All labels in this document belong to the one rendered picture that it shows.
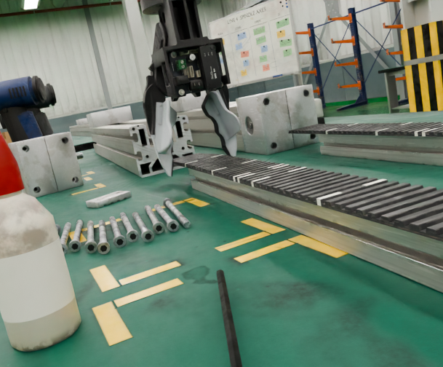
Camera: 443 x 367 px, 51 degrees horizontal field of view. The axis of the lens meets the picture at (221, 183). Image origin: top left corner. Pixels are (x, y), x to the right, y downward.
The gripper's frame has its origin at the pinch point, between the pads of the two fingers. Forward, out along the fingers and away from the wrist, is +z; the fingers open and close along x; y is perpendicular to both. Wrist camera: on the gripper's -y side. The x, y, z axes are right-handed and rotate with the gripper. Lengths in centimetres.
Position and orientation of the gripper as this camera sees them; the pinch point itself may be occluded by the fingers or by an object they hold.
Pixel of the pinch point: (198, 159)
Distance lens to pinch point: 60.8
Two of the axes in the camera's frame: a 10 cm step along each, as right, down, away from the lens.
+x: 9.2, -2.5, 3.1
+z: 2.0, 9.6, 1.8
